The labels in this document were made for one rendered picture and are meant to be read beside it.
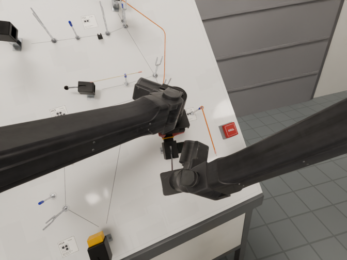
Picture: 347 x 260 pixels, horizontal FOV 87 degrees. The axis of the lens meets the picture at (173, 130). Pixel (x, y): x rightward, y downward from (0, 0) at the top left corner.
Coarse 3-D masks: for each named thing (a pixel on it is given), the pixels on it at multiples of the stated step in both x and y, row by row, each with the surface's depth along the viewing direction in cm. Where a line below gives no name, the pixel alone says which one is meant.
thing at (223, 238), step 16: (224, 224) 82; (240, 224) 88; (192, 240) 78; (208, 240) 84; (224, 240) 91; (240, 240) 98; (160, 256) 75; (176, 256) 80; (192, 256) 86; (208, 256) 93
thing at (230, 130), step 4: (228, 124) 70; (232, 124) 70; (224, 128) 69; (228, 128) 69; (232, 128) 70; (224, 132) 70; (228, 132) 69; (232, 132) 70; (236, 132) 70; (228, 136) 69
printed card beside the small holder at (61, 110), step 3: (54, 108) 61; (57, 108) 61; (60, 108) 61; (63, 108) 62; (51, 111) 61; (54, 111) 61; (57, 111) 61; (60, 111) 61; (63, 111) 61; (66, 111) 62; (51, 114) 61; (54, 114) 61; (57, 114) 61; (60, 114) 61; (63, 114) 61; (66, 114) 62
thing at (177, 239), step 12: (240, 204) 71; (252, 204) 73; (216, 216) 68; (228, 216) 71; (192, 228) 66; (204, 228) 68; (168, 240) 64; (180, 240) 66; (144, 252) 62; (156, 252) 64
